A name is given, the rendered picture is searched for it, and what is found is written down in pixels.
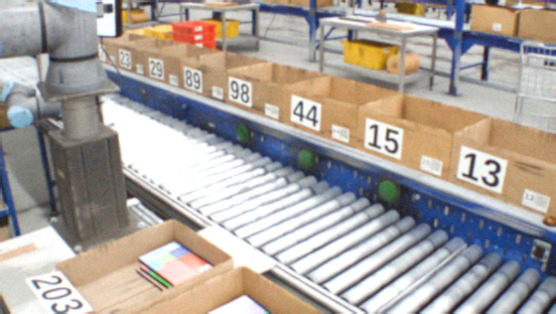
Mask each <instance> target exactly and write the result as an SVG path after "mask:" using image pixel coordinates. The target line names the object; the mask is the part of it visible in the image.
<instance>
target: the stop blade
mask: <svg viewBox="0 0 556 314"><path fill-rule="evenodd" d="M466 248H467V244H466V243H465V244H464V245H463V246H462V247H461V248H460V249H459V250H458V251H456V252H455V253H454V254H452V255H451V256H450V257H448V258H447V259H446V260H444V261H443V262H442V263H441V264H440V265H439V266H437V267H436V268H434V269H433V270H432V271H430V272H429V273H428V274H426V275H425V276H424V277H422V278H421V279H420V280H418V281H417V282H416V283H414V284H413V285H412V286H410V287H409V288H407V289H406V290H405V291H403V292H402V293H401V294H399V295H398V296H397V297H395V298H394V299H393V300H391V301H390V302H389V303H387V304H386V305H385V306H383V307H382V308H380V309H379V310H378V311H376V314H385V313H386V312H387V311H389V310H390V309H391V308H393V307H394V306H395V305H397V304H398V303H399V302H401V301H402V300H403V299H405V298H406V297H407V296H409V295H410V294H411V293H412V292H414V291H415V290H416V289H418V288H419V287H420V286H422V285H423V284H424V283H426V282H427V281H428V280H430V279H431V278H432V277H433V276H434V275H435V274H437V273H438V272H439V271H441V270H442V269H443V268H444V267H446V266H447V264H448V263H450V262H451V261H452V260H454V259H455V258H456V257H458V255H459V254H461V253H462V252H463V251H465V250H466Z"/></svg>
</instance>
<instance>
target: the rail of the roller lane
mask: <svg viewBox="0 0 556 314"><path fill-rule="evenodd" d="M54 119H55V118H53V119H50V118H45V119H43V120H38V121H37V122H39V123H40V124H42V125H43V126H44V127H45V128H46V129H48V130H49V131H53V130H57V129H62V128H64V125H63V124H62V123H61V122H60V121H56V120H54ZM122 168H123V176H124V184H125V189H126V190H127V191H129V192H130V193H132V194H133V195H135V196H136V197H138V198H139V199H140V200H142V201H143V202H145V203H146V204H148V206H149V207H151V208H152V209H154V210H155V211H156V212H158V213H159V214H161V215H162V216H164V217H165V218H167V219H168V220H170V219H172V220H173V221H174V219H176V220H177V221H179V222H181V223H182V224H184V225H186V227H187V228H189V229H191V230H192V231H194V232H195V233H197V232H200V231H202V230H204V229H207V228H209V227H216V228H217V229H219V230H220V231H223V232H225V233H226V234H228V235H229V236H231V237H233V238H235V239H236V240H238V241H239V242H241V244H242V245H244V246H245V247H247V248H250V249H251V250H253V251H254V252H256V253H257V254H259V255H261V256H262V257H264V258H265V259H267V260H268V261H270V262H272V263H273V264H275V266H274V267H273V268H271V269H269V270H267V271H265V272H263V273H261V274H260V275H262V276H263V277H265V278H266V279H268V280H270V281H271V282H273V283H276V284H278V285H280V286H282V287H283V288H285V289H286V290H288V291H290V292H291V293H293V294H294V295H296V296H297V297H299V298H300V299H302V300H303V301H305V302H307V303H308V304H310V305H313V306H314V307H316V308H317V309H319V310H320V311H322V312H323V313H325V314H365V313H364V312H362V311H360V310H359V309H357V308H356V307H354V306H353V307H352V306H351V305H349V304H348V303H346V302H344V301H343V300H341V299H340V298H339V297H337V296H336V295H335V296H334V295H333V294H331V293H329V292H328V291H326V290H324V289H323V288H321V287H320V286H318V285H316V284H315V283H313V282H312V281H310V280H308V279H307V278H305V277H302V276H300V275H299V274H297V273H296V272H294V271H292V270H291V269H289V268H287V267H286V266H284V265H283V264H281V263H278V262H277V261H275V260H274V259H272V258H270V257H269V256H267V255H266V254H264V253H262V252H261V251H259V250H258V249H256V248H254V247H253V246H251V245H248V244H247V243H245V242H244V240H242V239H240V238H239V237H237V236H236V235H233V234H232V233H230V232H229V231H227V230H225V229H224V228H221V227H219V226H218V225H216V224H215V223H213V222H211V221H210V220H208V219H207V218H205V217H203V216H202V215H201V214H200V213H199V212H197V211H195V210H194V209H192V208H191V207H189V206H187V205H186V204H183V203H181V202H180V201H178V200H177V199H175V198H173V197H172V196H170V195H169V194H167V193H165V192H164V190H162V189H161V188H159V187H157V186H156V185H154V184H153V183H151V182H149V181H148V180H146V179H145V178H144V177H142V176H141V175H139V174H137V173H136V172H134V171H133V170H131V169H129V168H128V167H126V166H125V165H123V164H122Z"/></svg>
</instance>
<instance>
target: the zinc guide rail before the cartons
mask: <svg viewBox="0 0 556 314"><path fill-rule="evenodd" d="M102 66H103V68H104V69H105V70H108V71H111V72H116V73H118V74H119V72H118V71H117V69H115V68H113V67H111V66H108V65H105V64H102ZM118 70H119V71H120V72H121V74H122V75H124V76H126V77H128V78H131V79H136V80H138V81H141V82H145V83H148V84H150V85H153V86H156V87H159V88H161V89H164V90H167V91H170V92H172V93H175V94H178V95H181V96H184V97H186V98H189V99H192V100H195V101H197V102H200V103H203V104H206V105H209V106H211V107H214V108H217V109H220V110H222V111H225V112H228V113H232V114H234V115H237V116H240V117H243V118H246V119H248V120H251V121H254V122H258V123H260V124H263V125H266V126H269V127H271V128H274V129H277V130H281V131H284V133H286V134H289V135H292V136H295V137H297V138H301V139H304V140H307V141H310V142H312V143H315V144H318V145H321V146H324V147H327V148H330V149H333V150H335V151H338V152H341V153H344V155H347V156H348V157H351V158H354V159H358V160H360V161H363V162H366V163H369V164H371V165H374V166H377V167H380V168H383V169H385V170H388V171H391V172H394V173H396V174H399V175H402V176H404V177H406V178H409V179H412V180H415V181H418V182H420V183H423V184H426V185H429V186H430V187H433V188H436V189H439V190H442V191H444V192H446V193H449V194H452V195H454V196H457V197H458V196H459V197H462V198H464V199H467V200H469V201H472V202H475V203H477V204H479V205H482V206H485V207H486V208H489V209H494V210H496V211H499V212H501V213H504V214H506V215H508V216H511V217H516V218H517V219H520V220H523V221H525V222H528V223H529V224H534V225H537V226H538V227H541V228H543V229H546V230H549V231H551V232H554V233H556V227H551V228H548V227H546V226H545V225H543V224H542V221H543V219H544V218H545V217H540V216H538V215H535V214H534V213H531V212H529V211H526V210H522V209H519V208H517V207H514V206H512V205H510V204H508V203H505V202H502V201H497V200H494V199H492V198H489V197H487V196H485V195H482V194H479V193H477V192H474V191H471V190H469V189H466V188H463V187H461V186H460V187H459V186H456V185H453V184H450V183H448V182H445V181H442V180H439V179H436V178H434V177H432V176H429V175H426V174H423V173H420V172H417V171H414V170H411V169H408V168H406V167H404V166H401V165H398V164H395V163H392V162H389V161H386V160H383V159H381V158H378V157H375V156H372V155H369V153H366V152H363V151H360V150H357V149H353V148H351V147H348V146H345V145H342V144H340V143H337V142H334V141H331V140H328V139H325V138H322V137H319V136H316V135H313V134H310V133H307V132H304V130H301V129H297V128H295V127H292V126H289V125H286V124H283V123H280V122H276V121H273V120H270V119H267V118H265V117H262V116H259V115H255V114H252V113H249V112H246V111H243V110H240V109H237V108H235V107H232V106H228V105H225V104H222V103H219V102H216V101H213V100H210V99H208V98H205V97H202V96H199V95H196V94H193V93H190V92H187V91H184V90H181V89H179V88H176V87H173V86H170V85H167V84H164V83H161V82H158V81H155V80H152V79H150V78H145V77H140V76H137V75H134V74H131V73H129V72H127V71H125V70H122V69H118Z"/></svg>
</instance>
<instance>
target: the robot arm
mask: <svg viewBox="0 0 556 314"><path fill-rule="evenodd" d="M96 13H97V10H96V6H95V0H31V2H28V1H27V0H0V59H13V58H19V57H26V56H36V58H37V62H38V66H37V68H38V74H39V78H40V81H44V82H45V86H44V89H45V90H46V91H48V92H51V93H56V94H71V93H80V92H88V91H93V90H97V89H101V88H103V87H105V86H106V85H107V74H106V72H105V70H104V68H103V66H102V64H101V60H100V57H99V51H98V46H99V43H98V34H97V29H98V26H97V17H96ZM40 81H39V82H40ZM0 100H3V101H5V102H6V105H7V111H8V112H7V117H8V119H9V121H10V123H11V125H13V126H14V127H16V128H26V127H27V126H29V125H30V124H31V123H32V121H38V120H43V119H45V118H50V119H53V118H55V119H54V120H56V121H59V120H60V121H63V118H62V111H61V103H60V102H54V103H46V102H44V100H43V98H42V95H41V94H40V93H39V91H38V90H37V89H36V88H33V87H31V86H28V85H26V84H25V85H23V84H21V83H18V82H16V81H15V80H11V79H8V80H7V81H6V83H5V84H4V86H3V88H2V90H1V96H0Z"/></svg>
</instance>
